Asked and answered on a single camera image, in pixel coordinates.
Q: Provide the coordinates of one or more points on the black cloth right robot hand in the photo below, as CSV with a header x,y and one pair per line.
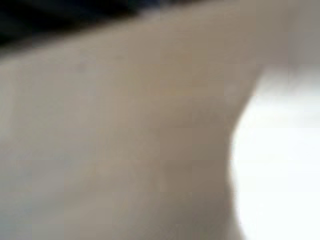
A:
x,y
50,15

